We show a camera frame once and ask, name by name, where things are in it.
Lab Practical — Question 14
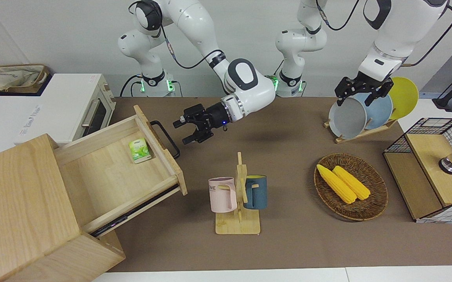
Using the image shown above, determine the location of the pink mug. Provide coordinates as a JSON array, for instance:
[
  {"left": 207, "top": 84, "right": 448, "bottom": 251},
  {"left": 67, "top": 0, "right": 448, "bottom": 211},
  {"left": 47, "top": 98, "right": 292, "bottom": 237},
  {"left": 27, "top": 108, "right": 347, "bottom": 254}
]
[{"left": 208, "top": 177, "right": 238, "bottom": 213}]

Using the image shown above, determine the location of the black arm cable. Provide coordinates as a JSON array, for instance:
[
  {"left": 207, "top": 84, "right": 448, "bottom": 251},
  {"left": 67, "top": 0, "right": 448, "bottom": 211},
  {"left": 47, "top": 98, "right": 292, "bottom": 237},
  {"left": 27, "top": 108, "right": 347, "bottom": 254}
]
[
  {"left": 128, "top": 0, "right": 227, "bottom": 71},
  {"left": 315, "top": 0, "right": 452, "bottom": 68}
]

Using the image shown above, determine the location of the wooden plate rack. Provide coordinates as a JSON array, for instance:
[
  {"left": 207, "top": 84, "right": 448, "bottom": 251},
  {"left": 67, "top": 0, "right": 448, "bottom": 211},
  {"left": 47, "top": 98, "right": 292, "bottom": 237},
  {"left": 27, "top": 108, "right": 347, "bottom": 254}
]
[{"left": 323, "top": 119, "right": 398, "bottom": 145}]

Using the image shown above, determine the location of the yellow corn cob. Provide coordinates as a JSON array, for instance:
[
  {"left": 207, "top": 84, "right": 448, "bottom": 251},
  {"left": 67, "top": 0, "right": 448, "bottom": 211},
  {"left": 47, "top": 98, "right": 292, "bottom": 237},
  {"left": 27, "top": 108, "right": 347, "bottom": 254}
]
[
  {"left": 316, "top": 163, "right": 358, "bottom": 204},
  {"left": 332, "top": 165, "right": 371, "bottom": 201}
]

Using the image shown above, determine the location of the wire grid wooden shelf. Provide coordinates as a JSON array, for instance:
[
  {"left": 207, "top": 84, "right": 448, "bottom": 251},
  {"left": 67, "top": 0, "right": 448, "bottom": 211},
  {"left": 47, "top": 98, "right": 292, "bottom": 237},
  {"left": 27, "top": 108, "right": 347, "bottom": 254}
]
[{"left": 383, "top": 117, "right": 452, "bottom": 224}]

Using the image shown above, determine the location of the light wooden cabinet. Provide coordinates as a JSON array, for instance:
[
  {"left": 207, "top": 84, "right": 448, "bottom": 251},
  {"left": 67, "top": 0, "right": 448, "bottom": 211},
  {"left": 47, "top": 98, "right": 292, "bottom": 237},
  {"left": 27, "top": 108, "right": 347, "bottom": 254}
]
[{"left": 0, "top": 133, "right": 127, "bottom": 282}]

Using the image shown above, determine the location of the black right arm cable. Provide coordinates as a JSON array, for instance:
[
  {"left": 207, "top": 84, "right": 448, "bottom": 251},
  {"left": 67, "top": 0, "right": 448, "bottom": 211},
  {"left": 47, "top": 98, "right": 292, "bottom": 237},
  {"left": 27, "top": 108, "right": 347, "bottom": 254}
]
[{"left": 128, "top": 0, "right": 227, "bottom": 71}]

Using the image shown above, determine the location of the yellow plate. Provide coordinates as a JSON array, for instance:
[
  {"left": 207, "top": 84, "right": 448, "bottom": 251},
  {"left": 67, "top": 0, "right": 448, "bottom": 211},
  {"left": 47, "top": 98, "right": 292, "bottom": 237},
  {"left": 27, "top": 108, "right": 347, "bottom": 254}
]
[{"left": 388, "top": 76, "right": 420, "bottom": 121}]

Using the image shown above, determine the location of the light blue plate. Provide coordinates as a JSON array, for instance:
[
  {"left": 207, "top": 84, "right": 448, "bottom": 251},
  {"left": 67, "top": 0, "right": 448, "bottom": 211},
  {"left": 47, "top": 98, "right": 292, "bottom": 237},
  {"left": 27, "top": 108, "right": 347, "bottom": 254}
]
[{"left": 353, "top": 92, "right": 394, "bottom": 131}]

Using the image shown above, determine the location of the grey plate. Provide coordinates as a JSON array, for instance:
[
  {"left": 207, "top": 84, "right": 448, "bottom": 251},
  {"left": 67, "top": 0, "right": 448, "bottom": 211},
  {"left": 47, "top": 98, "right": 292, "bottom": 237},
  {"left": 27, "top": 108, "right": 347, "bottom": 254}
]
[{"left": 328, "top": 96, "right": 368, "bottom": 140}]

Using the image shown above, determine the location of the green tea box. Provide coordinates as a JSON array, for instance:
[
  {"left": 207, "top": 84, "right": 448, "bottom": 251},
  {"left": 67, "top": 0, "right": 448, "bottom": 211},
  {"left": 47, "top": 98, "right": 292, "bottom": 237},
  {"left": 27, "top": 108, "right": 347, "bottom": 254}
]
[{"left": 128, "top": 137, "right": 152, "bottom": 164}]

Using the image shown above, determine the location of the brown wicker basket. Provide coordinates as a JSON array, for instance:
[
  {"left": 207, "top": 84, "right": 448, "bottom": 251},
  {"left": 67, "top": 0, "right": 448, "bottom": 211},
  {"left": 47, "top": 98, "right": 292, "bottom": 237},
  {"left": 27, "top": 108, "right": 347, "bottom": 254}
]
[{"left": 313, "top": 152, "right": 389, "bottom": 222}]

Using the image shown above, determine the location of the black metal drawer handle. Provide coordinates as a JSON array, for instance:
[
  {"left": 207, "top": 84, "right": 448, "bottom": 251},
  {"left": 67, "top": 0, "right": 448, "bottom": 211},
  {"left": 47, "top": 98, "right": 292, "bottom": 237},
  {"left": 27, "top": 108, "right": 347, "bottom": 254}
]
[{"left": 149, "top": 120, "right": 181, "bottom": 159}]

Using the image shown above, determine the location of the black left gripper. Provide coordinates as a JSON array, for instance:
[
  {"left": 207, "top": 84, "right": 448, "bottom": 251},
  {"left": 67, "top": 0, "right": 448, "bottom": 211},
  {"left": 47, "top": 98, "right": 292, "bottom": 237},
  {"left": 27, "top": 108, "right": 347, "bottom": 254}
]
[{"left": 335, "top": 73, "right": 394, "bottom": 107}]

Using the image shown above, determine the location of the white toaster oven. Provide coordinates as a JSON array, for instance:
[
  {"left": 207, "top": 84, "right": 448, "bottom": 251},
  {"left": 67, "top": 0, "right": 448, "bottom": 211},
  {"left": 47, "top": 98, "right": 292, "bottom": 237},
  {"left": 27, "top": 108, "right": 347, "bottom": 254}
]
[{"left": 0, "top": 73, "right": 116, "bottom": 162}]

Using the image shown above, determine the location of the brown table mat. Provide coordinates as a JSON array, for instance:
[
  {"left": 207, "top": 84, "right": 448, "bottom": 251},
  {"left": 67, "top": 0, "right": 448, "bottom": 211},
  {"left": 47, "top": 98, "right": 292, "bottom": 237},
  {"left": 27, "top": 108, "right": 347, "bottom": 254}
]
[{"left": 106, "top": 96, "right": 452, "bottom": 273}]

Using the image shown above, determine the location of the dark blue mug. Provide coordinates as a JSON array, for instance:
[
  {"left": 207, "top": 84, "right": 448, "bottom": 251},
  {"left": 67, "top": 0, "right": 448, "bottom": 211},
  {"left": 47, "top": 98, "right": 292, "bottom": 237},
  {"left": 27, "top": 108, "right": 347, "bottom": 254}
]
[{"left": 243, "top": 175, "right": 268, "bottom": 210}]

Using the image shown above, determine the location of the wooden mug tree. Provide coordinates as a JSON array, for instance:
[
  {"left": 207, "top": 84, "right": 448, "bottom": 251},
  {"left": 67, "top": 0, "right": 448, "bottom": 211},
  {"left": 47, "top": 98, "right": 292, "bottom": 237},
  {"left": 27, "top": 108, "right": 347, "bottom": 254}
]
[{"left": 215, "top": 152, "right": 261, "bottom": 235}]

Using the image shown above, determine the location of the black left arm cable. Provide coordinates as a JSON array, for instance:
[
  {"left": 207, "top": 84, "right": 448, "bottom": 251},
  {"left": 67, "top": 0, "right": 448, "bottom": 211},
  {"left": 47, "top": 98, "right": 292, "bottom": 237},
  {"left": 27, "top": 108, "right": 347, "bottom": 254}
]
[{"left": 315, "top": 0, "right": 452, "bottom": 68}]

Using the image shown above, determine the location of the black base power cable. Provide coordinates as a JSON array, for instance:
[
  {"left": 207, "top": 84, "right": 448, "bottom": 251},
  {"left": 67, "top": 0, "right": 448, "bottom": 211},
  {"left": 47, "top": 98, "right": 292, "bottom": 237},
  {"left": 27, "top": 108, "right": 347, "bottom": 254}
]
[{"left": 119, "top": 74, "right": 144, "bottom": 98}]

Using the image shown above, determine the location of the brown basket with cloth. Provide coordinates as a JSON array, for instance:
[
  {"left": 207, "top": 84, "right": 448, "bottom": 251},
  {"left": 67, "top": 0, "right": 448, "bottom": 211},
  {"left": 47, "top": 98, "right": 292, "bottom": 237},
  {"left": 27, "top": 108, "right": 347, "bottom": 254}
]
[{"left": 0, "top": 63, "right": 50, "bottom": 95}]

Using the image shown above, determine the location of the light wooden drawer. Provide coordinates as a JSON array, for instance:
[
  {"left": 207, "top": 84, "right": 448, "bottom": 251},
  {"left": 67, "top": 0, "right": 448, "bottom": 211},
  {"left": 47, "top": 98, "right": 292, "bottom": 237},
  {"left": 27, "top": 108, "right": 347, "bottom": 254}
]
[{"left": 53, "top": 104, "right": 188, "bottom": 238}]

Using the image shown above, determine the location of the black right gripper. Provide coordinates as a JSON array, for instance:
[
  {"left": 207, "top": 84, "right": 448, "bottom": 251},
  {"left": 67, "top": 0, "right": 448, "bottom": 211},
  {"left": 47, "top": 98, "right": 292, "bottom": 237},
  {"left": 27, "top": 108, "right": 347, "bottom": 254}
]
[{"left": 173, "top": 100, "right": 233, "bottom": 145}]

